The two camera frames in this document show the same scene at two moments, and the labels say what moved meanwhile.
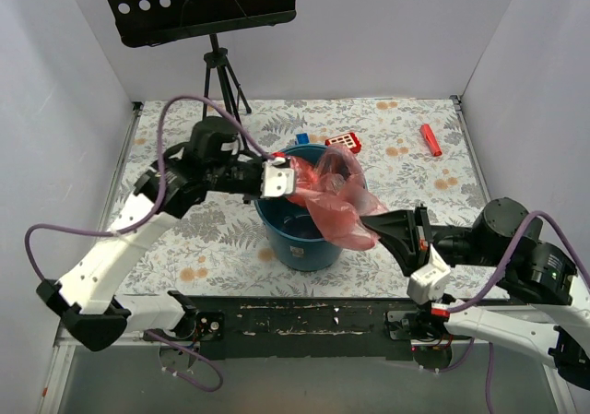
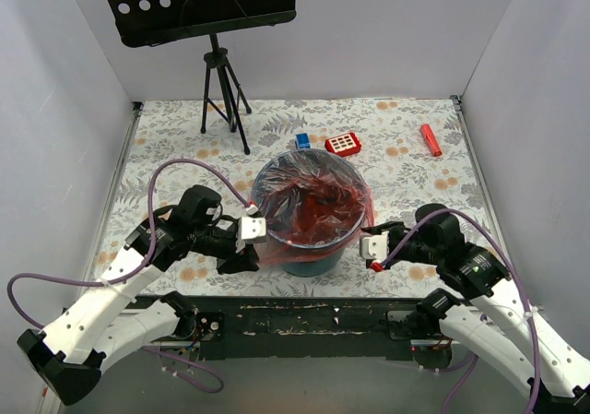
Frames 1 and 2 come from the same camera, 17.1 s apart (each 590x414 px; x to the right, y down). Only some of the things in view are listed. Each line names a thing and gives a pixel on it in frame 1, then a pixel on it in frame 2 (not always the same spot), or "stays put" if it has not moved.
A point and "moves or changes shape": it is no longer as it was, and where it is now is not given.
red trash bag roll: [430, 139] stays put
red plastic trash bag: [333, 184] moves or changes shape
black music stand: [157, 7] stays put
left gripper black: [252, 177] → [241, 254]
